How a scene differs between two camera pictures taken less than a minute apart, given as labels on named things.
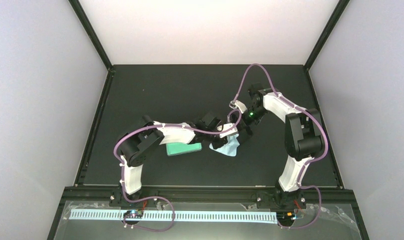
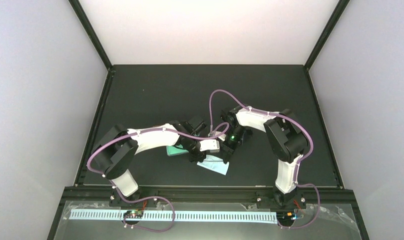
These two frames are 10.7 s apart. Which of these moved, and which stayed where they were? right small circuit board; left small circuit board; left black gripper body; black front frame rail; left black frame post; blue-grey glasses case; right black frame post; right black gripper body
Moved: left black gripper body; right black gripper body
Stayed: left small circuit board; blue-grey glasses case; left black frame post; right small circuit board; black front frame rail; right black frame post
